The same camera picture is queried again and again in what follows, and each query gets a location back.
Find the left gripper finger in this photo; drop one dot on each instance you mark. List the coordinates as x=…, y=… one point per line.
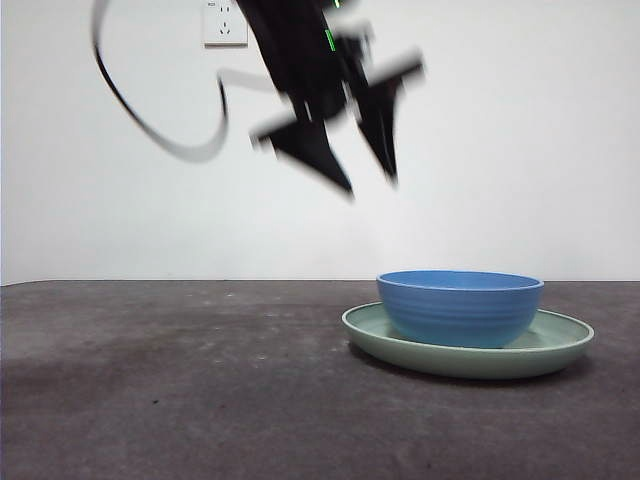
x=382, y=115
x=310, y=150

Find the blue ribbed bowl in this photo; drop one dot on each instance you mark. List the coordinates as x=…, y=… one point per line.
x=460, y=315

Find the green round plate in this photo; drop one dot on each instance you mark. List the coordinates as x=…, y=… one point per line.
x=450, y=360

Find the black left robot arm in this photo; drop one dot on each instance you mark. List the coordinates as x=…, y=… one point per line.
x=295, y=50

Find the white wall socket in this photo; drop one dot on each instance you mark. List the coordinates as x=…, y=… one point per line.
x=220, y=30

